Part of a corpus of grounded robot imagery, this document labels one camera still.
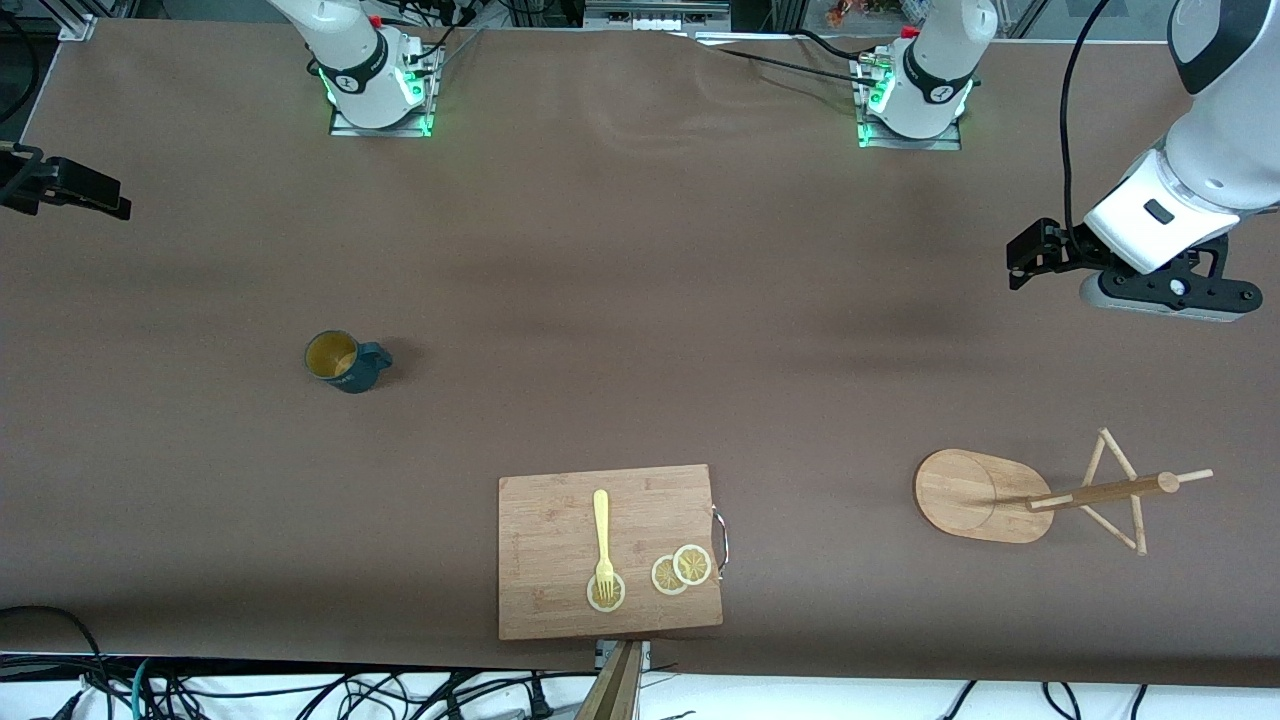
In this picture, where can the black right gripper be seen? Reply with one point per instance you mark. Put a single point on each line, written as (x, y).
(28, 180)

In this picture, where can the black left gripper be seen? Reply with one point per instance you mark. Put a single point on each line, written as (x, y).
(1063, 246)

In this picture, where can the teal mug with yellow inside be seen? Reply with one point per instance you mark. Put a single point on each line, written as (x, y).
(350, 378)

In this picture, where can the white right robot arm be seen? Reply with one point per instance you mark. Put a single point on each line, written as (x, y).
(350, 50)

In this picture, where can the wooden cup rack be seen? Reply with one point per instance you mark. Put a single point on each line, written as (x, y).
(980, 495)

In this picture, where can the brown table cloth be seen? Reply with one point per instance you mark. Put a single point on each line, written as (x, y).
(640, 250)

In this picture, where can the lemon slice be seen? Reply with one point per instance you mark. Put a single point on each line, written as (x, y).
(693, 564)
(616, 598)
(662, 578)

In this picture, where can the yellow plastic fork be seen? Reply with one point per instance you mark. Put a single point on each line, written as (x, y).
(601, 520)

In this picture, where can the wooden cutting board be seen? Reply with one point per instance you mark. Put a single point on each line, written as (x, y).
(550, 540)

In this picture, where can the wooden beam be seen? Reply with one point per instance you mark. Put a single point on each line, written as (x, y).
(612, 690)

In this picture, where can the metal table corner bracket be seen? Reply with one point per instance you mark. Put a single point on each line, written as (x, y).
(78, 28)

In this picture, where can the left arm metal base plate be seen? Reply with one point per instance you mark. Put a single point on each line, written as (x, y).
(915, 143)

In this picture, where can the aluminium extrusion frame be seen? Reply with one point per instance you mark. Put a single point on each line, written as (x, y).
(790, 12)

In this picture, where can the grey switch box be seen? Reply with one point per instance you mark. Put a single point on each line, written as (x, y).
(655, 14)

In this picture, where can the metal beam bracket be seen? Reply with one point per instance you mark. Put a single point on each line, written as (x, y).
(644, 655)

